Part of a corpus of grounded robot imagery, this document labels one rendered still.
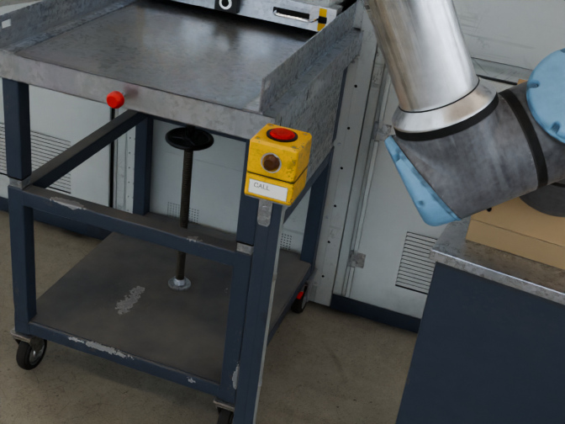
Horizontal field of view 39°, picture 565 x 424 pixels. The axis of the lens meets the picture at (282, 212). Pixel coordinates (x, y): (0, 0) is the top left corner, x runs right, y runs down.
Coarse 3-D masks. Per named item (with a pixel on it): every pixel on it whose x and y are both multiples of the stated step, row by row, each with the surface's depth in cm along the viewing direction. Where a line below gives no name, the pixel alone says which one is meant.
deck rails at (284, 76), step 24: (48, 0) 170; (72, 0) 179; (96, 0) 189; (120, 0) 200; (0, 24) 157; (24, 24) 165; (48, 24) 173; (72, 24) 178; (336, 24) 187; (0, 48) 159; (24, 48) 161; (312, 48) 171; (288, 72) 158; (264, 96) 146
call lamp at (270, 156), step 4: (268, 152) 123; (272, 152) 123; (264, 156) 123; (268, 156) 122; (272, 156) 122; (276, 156) 122; (264, 160) 122; (268, 160) 122; (272, 160) 122; (276, 160) 122; (280, 160) 122; (264, 164) 122; (268, 164) 122; (272, 164) 122; (276, 164) 122; (280, 164) 123; (264, 168) 124; (268, 168) 123; (272, 168) 122; (276, 168) 123; (280, 168) 123; (272, 172) 124
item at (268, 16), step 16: (176, 0) 199; (192, 0) 198; (208, 0) 197; (240, 0) 194; (256, 0) 192; (272, 0) 191; (288, 0) 190; (256, 16) 194; (272, 16) 193; (304, 16) 190; (320, 16) 189; (336, 16) 188
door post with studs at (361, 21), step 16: (368, 32) 203; (368, 48) 205; (368, 64) 206; (368, 80) 208; (352, 96) 212; (352, 112) 214; (352, 128) 216; (352, 144) 218; (352, 160) 220; (336, 192) 225; (336, 208) 228; (336, 224) 230; (336, 240) 232; (336, 256) 234; (320, 288) 241
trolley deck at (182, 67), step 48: (144, 0) 204; (48, 48) 164; (96, 48) 167; (144, 48) 171; (192, 48) 175; (240, 48) 179; (288, 48) 183; (336, 48) 188; (96, 96) 156; (144, 96) 153; (192, 96) 150; (240, 96) 153; (288, 96) 156
